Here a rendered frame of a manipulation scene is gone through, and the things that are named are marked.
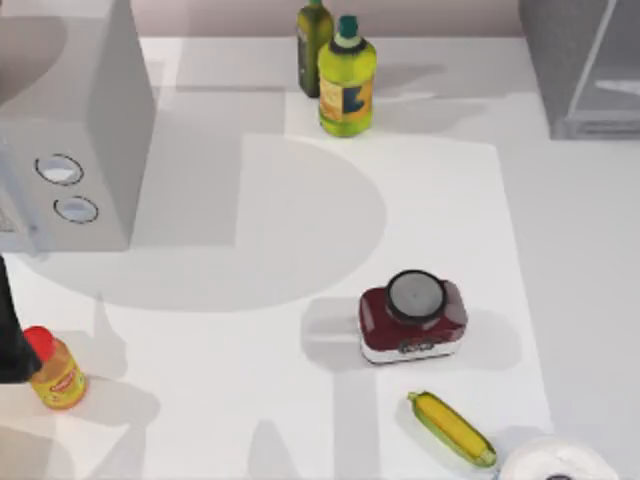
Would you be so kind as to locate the dark red jar with grey lid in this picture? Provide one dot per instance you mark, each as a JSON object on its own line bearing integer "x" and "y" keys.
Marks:
{"x": 414, "y": 320}

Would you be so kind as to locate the yellow-green bottle with teal cap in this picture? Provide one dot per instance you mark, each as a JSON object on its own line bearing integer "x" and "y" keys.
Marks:
{"x": 346, "y": 90}

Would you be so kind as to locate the dark green bottle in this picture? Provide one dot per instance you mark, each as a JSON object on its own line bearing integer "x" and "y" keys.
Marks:
{"x": 309, "y": 35}

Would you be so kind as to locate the yellow corn cob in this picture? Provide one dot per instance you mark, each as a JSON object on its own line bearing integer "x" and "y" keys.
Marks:
{"x": 450, "y": 430}

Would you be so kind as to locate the small microwave knob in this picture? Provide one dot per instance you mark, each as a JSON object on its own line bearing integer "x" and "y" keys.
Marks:
{"x": 76, "y": 208}

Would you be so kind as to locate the large microwave knob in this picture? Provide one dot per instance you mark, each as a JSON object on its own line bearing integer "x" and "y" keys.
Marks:
{"x": 59, "y": 169}

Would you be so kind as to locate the pale microwave oven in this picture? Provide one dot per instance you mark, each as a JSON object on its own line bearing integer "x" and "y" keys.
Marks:
{"x": 75, "y": 100}

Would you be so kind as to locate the yellow bottle with red cap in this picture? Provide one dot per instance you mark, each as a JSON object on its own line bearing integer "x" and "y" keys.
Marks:
{"x": 57, "y": 372}

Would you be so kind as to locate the white rounded object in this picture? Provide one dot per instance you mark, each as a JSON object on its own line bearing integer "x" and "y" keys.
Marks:
{"x": 555, "y": 460}

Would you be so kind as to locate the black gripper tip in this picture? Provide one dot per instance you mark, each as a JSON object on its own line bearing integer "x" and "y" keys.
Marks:
{"x": 10, "y": 330}

